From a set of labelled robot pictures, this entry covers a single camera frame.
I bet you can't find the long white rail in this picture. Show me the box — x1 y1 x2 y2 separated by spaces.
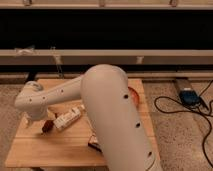
0 49 213 65

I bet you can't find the dark snack box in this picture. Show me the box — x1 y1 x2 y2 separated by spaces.
88 135 101 151

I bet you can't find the black cable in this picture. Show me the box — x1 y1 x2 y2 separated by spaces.
153 79 213 169

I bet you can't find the blue power adapter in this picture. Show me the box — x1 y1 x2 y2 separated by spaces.
179 89 200 106

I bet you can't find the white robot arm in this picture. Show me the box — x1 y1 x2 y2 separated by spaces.
15 64 163 171

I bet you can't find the dark red pepper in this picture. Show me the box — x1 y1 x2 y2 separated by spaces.
42 120 54 133

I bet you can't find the white plastic bottle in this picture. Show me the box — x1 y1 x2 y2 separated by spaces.
53 105 85 131

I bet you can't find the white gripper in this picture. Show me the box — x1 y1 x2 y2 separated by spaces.
24 113 47 128

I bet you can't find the orange ceramic bowl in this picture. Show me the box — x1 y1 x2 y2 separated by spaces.
129 87 140 107

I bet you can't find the wooden table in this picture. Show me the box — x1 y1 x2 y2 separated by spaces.
5 79 160 171

